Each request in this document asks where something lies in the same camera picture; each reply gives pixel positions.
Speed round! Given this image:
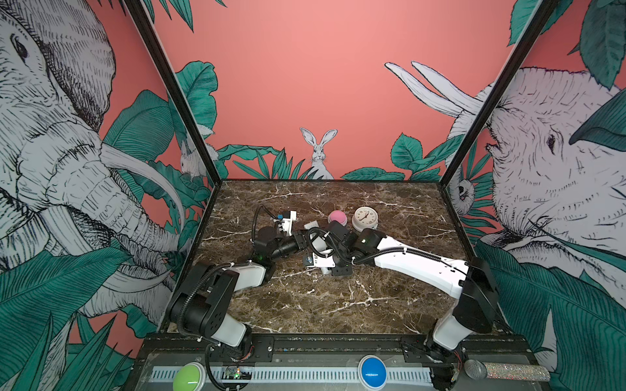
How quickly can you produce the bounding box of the white remote control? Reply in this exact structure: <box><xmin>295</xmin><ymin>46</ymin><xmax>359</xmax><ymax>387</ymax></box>
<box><xmin>311</xmin><ymin>235</ymin><xmax>332</xmax><ymax>275</ymax></box>

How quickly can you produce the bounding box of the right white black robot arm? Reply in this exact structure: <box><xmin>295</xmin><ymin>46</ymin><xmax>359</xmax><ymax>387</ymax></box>
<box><xmin>315</xmin><ymin>222</ymin><xmax>499</xmax><ymax>355</ymax></box>

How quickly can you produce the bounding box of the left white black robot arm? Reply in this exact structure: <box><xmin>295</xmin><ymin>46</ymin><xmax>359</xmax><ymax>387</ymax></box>
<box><xmin>166</xmin><ymin>226</ymin><xmax>313</xmax><ymax>356</ymax></box>

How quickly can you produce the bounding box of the pink push button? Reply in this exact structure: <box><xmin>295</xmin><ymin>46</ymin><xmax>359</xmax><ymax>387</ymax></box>
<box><xmin>327</xmin><ymin>210</ymin><xmax>348</xmax><ymax>226</ymax></box>

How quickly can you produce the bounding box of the white round alarm clock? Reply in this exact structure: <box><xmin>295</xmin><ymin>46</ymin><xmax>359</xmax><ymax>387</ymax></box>
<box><xmin>351</xmin><ymin>206</ymin><xmax>379</xmax><ymax>232</ymax></box>

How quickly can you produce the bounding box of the blue push button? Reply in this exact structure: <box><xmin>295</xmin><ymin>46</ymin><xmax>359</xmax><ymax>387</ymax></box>
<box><xmin>357</xmin><ymin>355</ymin><xmax>387</xmax><ymax>391</ymax></box>

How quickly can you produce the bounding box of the small green circuit board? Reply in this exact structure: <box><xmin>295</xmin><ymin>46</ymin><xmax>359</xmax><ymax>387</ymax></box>
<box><xmin>223</xmin><ymin>367</ymin><xmax>253</xmax><ymax>381</ymax></box>

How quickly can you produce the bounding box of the glittery silver microphone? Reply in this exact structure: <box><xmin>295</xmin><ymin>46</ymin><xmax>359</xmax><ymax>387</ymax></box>
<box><xmin>463</xmin><ymin>359</ymin><xmax>551</xmax><ymax>382</ymax></box>

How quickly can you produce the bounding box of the green push button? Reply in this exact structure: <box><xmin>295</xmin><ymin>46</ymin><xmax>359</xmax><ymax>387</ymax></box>
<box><xmin>173</xmin><ymin>362</ymin><xmax>207</xmax><ymax>391</ymax></box>

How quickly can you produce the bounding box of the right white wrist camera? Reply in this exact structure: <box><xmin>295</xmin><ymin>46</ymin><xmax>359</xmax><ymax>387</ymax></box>
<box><xmin>303</xmin><ymin>253</ymin><xmax>336</xmax><ymax>269</ymax></box>

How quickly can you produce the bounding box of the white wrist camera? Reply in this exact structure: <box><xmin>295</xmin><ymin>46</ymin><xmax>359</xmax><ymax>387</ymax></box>
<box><xmin>276</xmin><ymin>210</ymin><xmax>298</xmax><ymax>237</ymax></box>
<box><xmin>303</xmin><ymin>253</ymin><xmax>336</xmax><ymax>269</ymax></box>

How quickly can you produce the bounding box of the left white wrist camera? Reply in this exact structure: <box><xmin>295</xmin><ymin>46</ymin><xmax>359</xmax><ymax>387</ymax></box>
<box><xmin>276</xmin><ymin>210</ymin><xmax>298</xmax><ymax>237</ymax></box>

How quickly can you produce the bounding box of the white slotted cable duct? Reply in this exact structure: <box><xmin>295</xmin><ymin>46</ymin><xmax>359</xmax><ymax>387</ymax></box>
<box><xmin>147</xmin><ymin>365</ymin><xmax>435</xmax><ymax>385</ymax></box>

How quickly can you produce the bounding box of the black front mounting rail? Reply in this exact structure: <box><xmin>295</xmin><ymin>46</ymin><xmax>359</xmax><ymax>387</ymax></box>
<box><xmin>137</xmin><ymin>333</ymin><xmax>537</xmax><ymax>364</ymax></box>

